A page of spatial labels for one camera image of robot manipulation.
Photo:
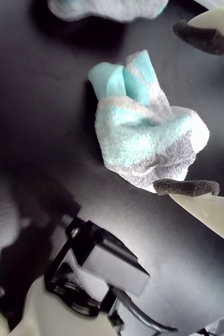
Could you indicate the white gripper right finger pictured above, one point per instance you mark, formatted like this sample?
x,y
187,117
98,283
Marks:
x,y
219,23

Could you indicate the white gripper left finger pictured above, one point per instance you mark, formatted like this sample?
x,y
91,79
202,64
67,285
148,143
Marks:
x,y
211,215

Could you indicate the fuzzy teal and grey sock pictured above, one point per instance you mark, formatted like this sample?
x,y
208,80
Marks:
x,y
132,136

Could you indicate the grey sock with teal stripes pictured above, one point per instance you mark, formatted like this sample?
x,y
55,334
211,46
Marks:
x,y
104,9

